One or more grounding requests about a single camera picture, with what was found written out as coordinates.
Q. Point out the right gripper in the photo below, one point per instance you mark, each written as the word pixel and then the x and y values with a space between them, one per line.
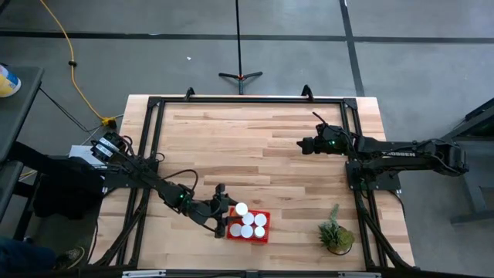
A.
pixel 330 141

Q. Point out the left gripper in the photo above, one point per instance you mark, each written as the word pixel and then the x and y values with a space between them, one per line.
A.
pixel 210 212

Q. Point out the red slotted plastic basket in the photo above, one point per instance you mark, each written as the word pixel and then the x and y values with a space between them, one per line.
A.
pixel 265 211

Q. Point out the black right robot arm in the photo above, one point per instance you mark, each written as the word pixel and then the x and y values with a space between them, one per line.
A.
pixel 397 154

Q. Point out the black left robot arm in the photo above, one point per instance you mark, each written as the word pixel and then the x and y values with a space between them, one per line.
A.
pixel 154 183

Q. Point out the green potted plant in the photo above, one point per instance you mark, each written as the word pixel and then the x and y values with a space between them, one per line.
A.
pixel 335 235

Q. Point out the black tripod stand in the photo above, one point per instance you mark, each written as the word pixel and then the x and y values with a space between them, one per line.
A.
pixel 239 46

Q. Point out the white flat box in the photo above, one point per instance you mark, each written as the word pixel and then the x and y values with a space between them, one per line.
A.
pixel 81 152

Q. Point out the person's shoe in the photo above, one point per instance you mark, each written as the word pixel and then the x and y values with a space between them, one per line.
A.
pixel 71 257

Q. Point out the black bag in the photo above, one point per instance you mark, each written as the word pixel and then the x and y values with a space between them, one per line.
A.
pixel 65 193

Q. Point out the dark metal cart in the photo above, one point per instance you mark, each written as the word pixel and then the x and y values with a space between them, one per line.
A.
pixel 476 185

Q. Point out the person's leg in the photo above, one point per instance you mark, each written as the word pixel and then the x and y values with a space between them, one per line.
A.
pixel 23 256

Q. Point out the dark side table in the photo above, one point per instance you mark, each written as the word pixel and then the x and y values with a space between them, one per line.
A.
pixel 17 116

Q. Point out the yellow blue wipes container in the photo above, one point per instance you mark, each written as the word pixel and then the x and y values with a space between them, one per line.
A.
pixel 7 83

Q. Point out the black frame bracket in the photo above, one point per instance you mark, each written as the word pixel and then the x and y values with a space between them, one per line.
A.
pixel 189 93
pixel 307 92

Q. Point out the black metal table frame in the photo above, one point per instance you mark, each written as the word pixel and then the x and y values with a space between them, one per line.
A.
pixel 251 100

